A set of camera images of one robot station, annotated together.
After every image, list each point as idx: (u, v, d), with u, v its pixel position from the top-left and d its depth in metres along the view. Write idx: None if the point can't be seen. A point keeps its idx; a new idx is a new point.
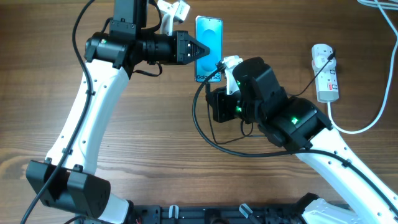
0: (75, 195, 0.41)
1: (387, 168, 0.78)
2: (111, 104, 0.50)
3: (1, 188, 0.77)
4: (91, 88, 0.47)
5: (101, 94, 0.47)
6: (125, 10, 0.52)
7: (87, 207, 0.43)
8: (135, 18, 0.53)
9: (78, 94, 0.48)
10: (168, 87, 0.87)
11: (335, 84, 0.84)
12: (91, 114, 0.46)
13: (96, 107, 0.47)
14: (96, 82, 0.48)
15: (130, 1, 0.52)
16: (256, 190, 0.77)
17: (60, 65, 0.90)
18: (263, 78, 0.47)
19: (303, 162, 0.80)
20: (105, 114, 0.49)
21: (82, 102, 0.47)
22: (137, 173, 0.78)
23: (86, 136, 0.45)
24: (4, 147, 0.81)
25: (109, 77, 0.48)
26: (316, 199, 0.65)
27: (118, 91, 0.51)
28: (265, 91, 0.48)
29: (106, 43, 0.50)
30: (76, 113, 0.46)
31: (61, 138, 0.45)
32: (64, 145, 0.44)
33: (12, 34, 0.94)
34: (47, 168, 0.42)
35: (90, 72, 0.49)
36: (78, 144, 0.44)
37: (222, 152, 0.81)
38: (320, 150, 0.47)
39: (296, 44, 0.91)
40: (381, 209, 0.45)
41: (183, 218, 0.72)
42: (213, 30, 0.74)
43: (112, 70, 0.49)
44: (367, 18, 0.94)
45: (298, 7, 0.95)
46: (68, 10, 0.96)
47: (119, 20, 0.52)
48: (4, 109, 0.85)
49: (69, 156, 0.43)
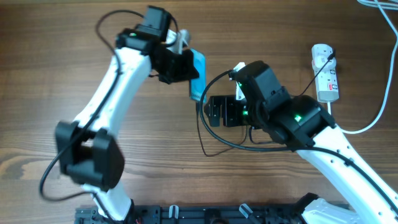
0: (96, 157, 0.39)
1: (387, 168, 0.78)
2: (132, 89, 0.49)
3: (2, 188, 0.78)
4: (120, 67, 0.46)
5: (128, 74, 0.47)
6: (153, 17, 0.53)
7: (104, 175, 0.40)
8: (161, 26, 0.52)
9: (107, 73, 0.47)
10: (168, 87, 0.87)
11: (335, 84, 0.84)
12: (119, 89, 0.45)
13: (123, 85, 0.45)
14: (125, 63, 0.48)
15: (160, 11, 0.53)
16: (256, 190, 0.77)
17: (60, 65, 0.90)
18: (262, 78, 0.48)
19: (303, 162, 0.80)
20: (130, 93, 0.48)
21: (110, 78, 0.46)
22: (137, 173, 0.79)
23: (113, 105, 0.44)
24: (5, 147, 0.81)
25: (136, 61, 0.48)
26: (316, 199, 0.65)
27: (142, 76, 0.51)
28: (267, 89, 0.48)
29: (130, 40, 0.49)
30: (104, 87, 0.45)
31: (89, 106, 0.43)
32: (91, 112, 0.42)
33: (12, 34, 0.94)
34: (73, 124, 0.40)
35: (120, 55, 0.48)
36: (106, 111, 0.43)
37: (222, 152, 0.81)
38: (322, 149, 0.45)
39: (296, 43, 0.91)
40: (382, 209, 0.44)
41: (183, 217, 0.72)
42: (199, 60, 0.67)
43: (138, 56, 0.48)
44: (368, 18, 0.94)
45: (298, 7, 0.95)
46: (68, 10, 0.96)
47: (147, 27, 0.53)
48: (4, 109, 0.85)
49: (97, 120, 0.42)
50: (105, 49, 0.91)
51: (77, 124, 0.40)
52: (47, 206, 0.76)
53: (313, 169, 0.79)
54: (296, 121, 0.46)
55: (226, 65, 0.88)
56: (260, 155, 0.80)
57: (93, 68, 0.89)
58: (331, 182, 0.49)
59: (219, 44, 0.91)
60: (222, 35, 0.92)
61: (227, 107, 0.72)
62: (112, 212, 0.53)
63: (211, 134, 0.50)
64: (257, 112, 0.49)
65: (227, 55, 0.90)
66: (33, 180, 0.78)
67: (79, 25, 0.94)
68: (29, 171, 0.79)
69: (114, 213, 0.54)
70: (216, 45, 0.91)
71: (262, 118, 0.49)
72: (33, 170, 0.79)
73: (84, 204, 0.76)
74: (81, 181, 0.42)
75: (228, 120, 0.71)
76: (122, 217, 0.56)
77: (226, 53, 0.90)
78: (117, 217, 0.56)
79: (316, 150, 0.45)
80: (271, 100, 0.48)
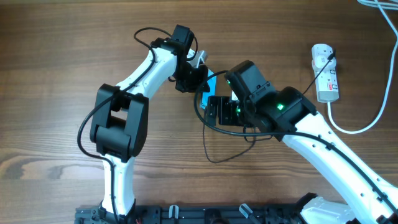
0: (131, 114, 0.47)
1: (387, 168, 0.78)
2: (160, 79, 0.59)
3: (2, 188, 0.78)
4: (155, 58, 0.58)
5: (161, 64, 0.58)
6: (181, 34, 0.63)
7: (134, 135, 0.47)
8: (186, 41, 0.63)
9: (143, 62, 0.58)
10: (168, 87, 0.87)
11: (335, 84, 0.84)
12: (153, 72, 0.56)
13: (157, 71, 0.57)
14: (158, 56, 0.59)
15: (187, 30, 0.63)
16: (256, 191, 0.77)
17: (60, 65, 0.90)
18: (245, 73, 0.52)
19: (303, 162, 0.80)
20: (158, 81, 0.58)
21: (146, 65, 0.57)
22: (137, 173, 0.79)
23: (147, 81, 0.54)
24: (5, 147, 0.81)
25: (167, 55, 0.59)
26: (315, 197, 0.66)
27: (167, 72, 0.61)
28: (252, 83, 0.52)
29: (163, 45, 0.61)
30: (140, 70, 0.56)
31: (128, 79, 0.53)
32: (130, 82, 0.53)
33: (12, 34, 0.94)
34: (117, 88, 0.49)
35: (155, 50, 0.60)
36: (142, 84, 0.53)
37: (222, 152, 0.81)
38: (303, 132, 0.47)
39: (296, 43, 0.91)
40: (364, 190, 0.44)
41: (183, 218, 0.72)
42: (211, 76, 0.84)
43: (169, 53, 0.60)
44: (368, 18, 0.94)
45: (298, 7, 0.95)
46: (68, 10, 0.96)
47: (174, 40, 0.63)
48: (4, 109, 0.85)
49: (135, 88, 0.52)
50: (105, 49, 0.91)
51: (119, 89, 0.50)
52: (47, 207, 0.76)
53: (313, 170, 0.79)
54: (280, 110, 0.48)
55: (226, 65, 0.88)
56: (260, 155, 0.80)
57: (93, 68, 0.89)
58: (317, 168, 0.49)
59: (219, 44, 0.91)
60: (222, 35, 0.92)
61: (223, 107, 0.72)
62: (119, 200, 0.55)
63: (204, 122, 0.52)
64: (244, 105, 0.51)
65: (228, 55, 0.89)
66: (33, 180, 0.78)
67: (79, 25, 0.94)
68: (29, 171, 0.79)
69: (120, 203, 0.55)
70: (216, 45, 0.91)
71: (250, 112, 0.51)
72: (33, 170, 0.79)
73: (84, 204, 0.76)
74: (110, 140, 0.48)
75: (223, 118, 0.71)
76: (126, 211, 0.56)
77: (226, 53, 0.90)
78: (122, 210, 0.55)
79: (298, 137, 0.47)
80: (257, 94, 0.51)
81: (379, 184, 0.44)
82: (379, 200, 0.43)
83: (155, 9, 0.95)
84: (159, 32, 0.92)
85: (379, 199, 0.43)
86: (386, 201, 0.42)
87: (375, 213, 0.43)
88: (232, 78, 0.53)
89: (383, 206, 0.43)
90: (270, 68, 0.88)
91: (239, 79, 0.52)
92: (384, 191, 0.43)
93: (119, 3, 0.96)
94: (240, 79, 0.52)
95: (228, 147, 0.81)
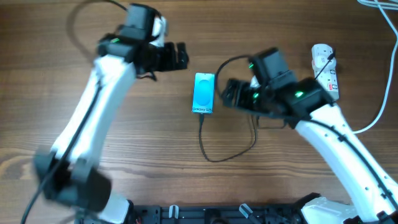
0: (78, 187, 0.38)
1: (387, 168, 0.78)
2: (114, 101, 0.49)
3: (1, 188, 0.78)
4: (100, 81, 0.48)
5: (109, 88, 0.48)
6: (135, 18, 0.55)
7: (87, 203, 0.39)
8: (145, 27, 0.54)
9: (86, 89, 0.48)
10: (168, 87, 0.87)
11: (335, 84, 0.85)
12: (99, 104, 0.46)
13: (106, 98, 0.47)
14: (106, 76, 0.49)
15: (142, 12, 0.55)
16: (256, 190, 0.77)
17: (60, 65, 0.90)
18: (269, 60, 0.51)
19: (303, 162, 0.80)
20: (112, 106, 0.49)
21: (90, 94, 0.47)
22: (137, 173, 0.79)
23: (94, 125, 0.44)
24: (5, 147, 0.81)
25: (118, 71, 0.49)
26: (319, 196, 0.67)
27: (122, 89, 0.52)
28: (272, 69, 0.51)
29: (114, 42, 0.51)
30: (84, 107, 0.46)
31: (66, 129, 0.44)
32: (70, 135, 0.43)
33: (13, 34, 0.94)
34: (50, 157, 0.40)
35: (100, 66, 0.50)
36: (85, 133, 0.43)
37: (222, 152, 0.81)
38: (318, 121, 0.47)
39: (296, 43, 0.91)
40: (369, 185, 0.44)
41: (183, 217, 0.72)
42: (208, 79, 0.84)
43: (120, 65, 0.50)
44: (368, 18, 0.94)
45: (298, 7, 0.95)
46: (68, 10, 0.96)
47: (129, 27, 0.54)
48: (4, 109, 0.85)
49: (78, 144, 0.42)
50: None
51: (53, 155, 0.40)
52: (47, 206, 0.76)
53: (313, 170, 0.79)
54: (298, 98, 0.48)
55: (226, 65, 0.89)
56: (260, 155, 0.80)
57: None
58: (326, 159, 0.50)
59: (219, 45, 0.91)
60: (222, 35, 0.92)
61: (241, 91, 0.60)
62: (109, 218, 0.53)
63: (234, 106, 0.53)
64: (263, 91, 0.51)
65: (227, 55, 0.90)
66: (33, 180, 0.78)
67: (79, 25, 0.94)
68: (29, 171, 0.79)
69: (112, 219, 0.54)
70: (216, 45, 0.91)
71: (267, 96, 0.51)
72: (33, 170, 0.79)
73: None
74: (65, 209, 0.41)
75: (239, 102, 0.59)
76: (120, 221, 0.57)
77: (225, 53, 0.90)
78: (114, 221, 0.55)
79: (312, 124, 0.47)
80: (277, 81, 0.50)
81: (385, 182, 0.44)
82: (383, 196, 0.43)
83: (155, 9, 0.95)
84: None
85: (384, 196, 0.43)
86: (390, 198, 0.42)
87: (377, 208, 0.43)
88: (254, 64, 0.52)
89: (386, 203, 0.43)
90: None
91: (260, 64, 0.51)
92: (388, 189, 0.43)
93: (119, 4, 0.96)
94: (262, 65, 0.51)
95: (228, 147, 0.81)
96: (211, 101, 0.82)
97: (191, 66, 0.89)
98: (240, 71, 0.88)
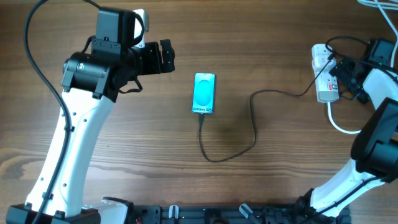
0: None
1: None
2: (91, 140, 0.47)
3: (1, 188, 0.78)
4: (69, 124, 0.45)
5: (79, 129, 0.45)
6: (107, 28, 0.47)
7: None
8: (120, 38, 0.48)
9: (56, 130, 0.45)
10: (168, 87, 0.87)
11: (335, 84, 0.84)
12: (71, 151, 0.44)
13: (76, 145, 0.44)
14: (75, 115, 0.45)
15: (115, 17, 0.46)
16: (256, 190, 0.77)
17: (60, 65, 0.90)
18: (382, 45, 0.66)
19: (302, 162, 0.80)
20: (89, 144, 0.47)
21: (60, 139, 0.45)
22: (137, 173, 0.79)
23: (66, 178, 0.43)
24: (5, 147, 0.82)
25: (87, 109, 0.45)
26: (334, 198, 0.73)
27: (101, 121, 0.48)
28: (382, 51, 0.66)
29: (85, 65, 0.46)
30: (55, 154, 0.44)
31: (40, 181, 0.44)
32: (43, 189, 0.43)
33: (12, 33, 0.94)
34: (27, 214, 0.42)
35: (67, 104, 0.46)
36: (59, 188, 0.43)
37: (222, 152, 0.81)
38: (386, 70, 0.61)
39: (296, 43, 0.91)
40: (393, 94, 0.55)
41: (183, 217, 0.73)
42: (208, 79, 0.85)
43: (91, 100, 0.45)
44: (368, 18, 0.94)
45: (298, 7, 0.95)
46: (68, 10, 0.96)
47: (102, 38, 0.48)
48: (4, 109, 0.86)
49: (50, 201, 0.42)
50: None
51: (30, 210, 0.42)
52: None
53: (313, 170, 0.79)
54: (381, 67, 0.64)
55: (226, 65, 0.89)
56: (260, 155, 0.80)
57: None
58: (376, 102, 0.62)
59: (219, 44, 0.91)
60: (222, 35, 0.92)
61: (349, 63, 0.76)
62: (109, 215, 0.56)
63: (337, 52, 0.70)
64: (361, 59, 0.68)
65: (227, 55, 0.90)
66: (33, 180, 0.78)
67: (79, 24, 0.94)
68: (29, 171, 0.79)
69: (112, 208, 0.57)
70: (216, 45, 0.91)
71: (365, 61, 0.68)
72: (33, 170, 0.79)
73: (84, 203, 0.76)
74: None
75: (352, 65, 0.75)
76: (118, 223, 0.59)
77: (225, 53, 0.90)
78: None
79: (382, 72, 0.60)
80: (376, 58, 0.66)
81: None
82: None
83: (154, 9, 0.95)
84: (159, 32, 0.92)
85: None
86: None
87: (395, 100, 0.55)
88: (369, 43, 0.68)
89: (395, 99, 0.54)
90: (270, 68, 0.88)
91: (375, 44, 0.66)
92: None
93: (119, 4, 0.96)
94: (376, 45, 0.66)
95: (228, 147, 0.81)
96: (211, 101, 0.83)
97: (191, 66, 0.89)
98: (240, 71, 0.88)
